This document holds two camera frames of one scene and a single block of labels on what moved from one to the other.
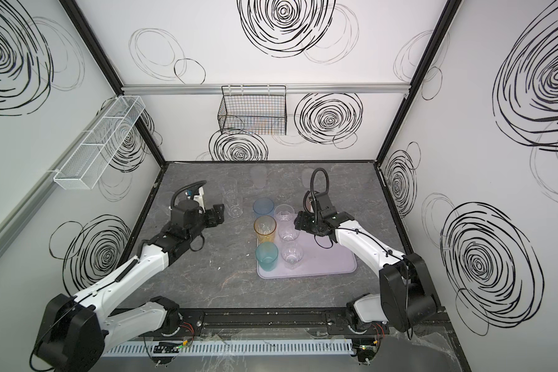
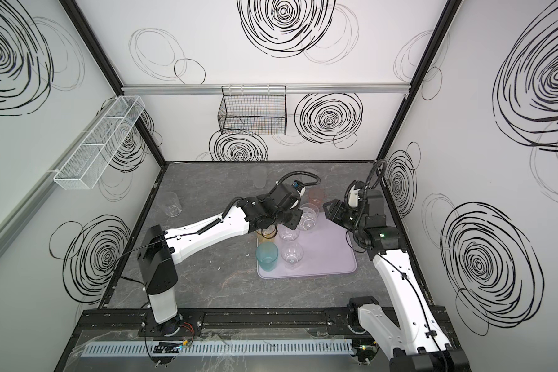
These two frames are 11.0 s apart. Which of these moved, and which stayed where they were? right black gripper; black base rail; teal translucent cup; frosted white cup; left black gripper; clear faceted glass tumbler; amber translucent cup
Moved: left black gripper; right black gripper
Stayed: clear faceted glass tumbler; amber translucent cup; frosted white cup; teal translucent cup; black base rail
